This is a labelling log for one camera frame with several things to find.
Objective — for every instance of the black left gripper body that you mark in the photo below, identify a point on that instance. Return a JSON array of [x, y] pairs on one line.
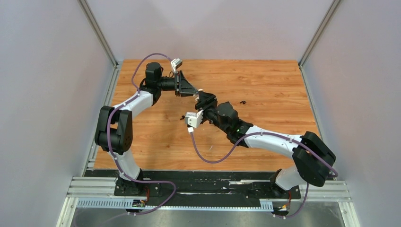
[[177, 81]]

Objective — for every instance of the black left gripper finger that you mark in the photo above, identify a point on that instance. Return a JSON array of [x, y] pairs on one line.
[[185, 82], [189, 91]]

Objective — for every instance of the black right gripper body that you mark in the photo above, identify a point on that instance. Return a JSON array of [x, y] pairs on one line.
[[211, 103]]

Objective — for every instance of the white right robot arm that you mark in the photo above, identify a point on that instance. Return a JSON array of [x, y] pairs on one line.
[[313, 160]]

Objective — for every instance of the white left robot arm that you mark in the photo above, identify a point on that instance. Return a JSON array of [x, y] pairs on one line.
[[114, 131]]

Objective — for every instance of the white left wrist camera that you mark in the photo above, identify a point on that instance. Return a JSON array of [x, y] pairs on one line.
[[176, 64]]

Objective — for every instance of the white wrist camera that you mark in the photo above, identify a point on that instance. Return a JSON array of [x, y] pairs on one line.
[[176, 64], [193, 119]]

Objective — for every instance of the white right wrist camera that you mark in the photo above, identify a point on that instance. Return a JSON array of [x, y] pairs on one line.
[[193, 119]]

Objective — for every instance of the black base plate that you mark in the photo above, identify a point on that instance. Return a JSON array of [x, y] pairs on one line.
[[214, 201]]

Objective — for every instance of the left aluminium frame post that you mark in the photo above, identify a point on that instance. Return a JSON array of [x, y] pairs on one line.
[[98, 31]]

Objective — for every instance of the aluminium frame post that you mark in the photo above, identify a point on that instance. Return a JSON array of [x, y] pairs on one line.
[[320, 30], [98, 31]]

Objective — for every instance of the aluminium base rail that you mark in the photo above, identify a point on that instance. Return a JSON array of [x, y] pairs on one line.
[[106, 187]]

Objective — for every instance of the right aluminium frame post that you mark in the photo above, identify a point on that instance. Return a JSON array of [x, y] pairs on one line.
[[320, 30]]

